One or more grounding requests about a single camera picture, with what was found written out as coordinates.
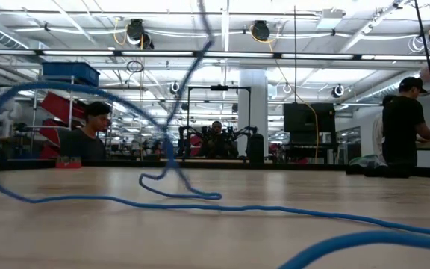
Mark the black background robot arm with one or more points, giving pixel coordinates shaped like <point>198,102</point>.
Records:
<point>185,138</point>
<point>243,132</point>

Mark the black monitor cart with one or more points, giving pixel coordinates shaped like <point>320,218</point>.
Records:
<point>308,149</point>

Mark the black workstation frame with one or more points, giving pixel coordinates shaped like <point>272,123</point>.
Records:
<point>200,87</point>

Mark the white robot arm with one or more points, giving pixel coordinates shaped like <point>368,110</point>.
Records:
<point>7,119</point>

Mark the red storage bin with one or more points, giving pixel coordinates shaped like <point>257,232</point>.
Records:
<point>49,152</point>
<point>49,134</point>
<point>58,106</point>

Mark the white ceiling box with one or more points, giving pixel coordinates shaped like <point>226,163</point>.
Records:
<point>330,18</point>

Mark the white column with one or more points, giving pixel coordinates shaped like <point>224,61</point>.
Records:
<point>253,108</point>

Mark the small red object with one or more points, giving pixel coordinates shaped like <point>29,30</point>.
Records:
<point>68,163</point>

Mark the black monitor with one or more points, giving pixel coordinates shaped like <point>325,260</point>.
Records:
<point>308,117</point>

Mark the metal shelf rack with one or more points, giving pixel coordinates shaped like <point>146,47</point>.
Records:
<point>34,112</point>

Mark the blue plastic bin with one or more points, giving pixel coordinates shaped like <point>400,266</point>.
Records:
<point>71,73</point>

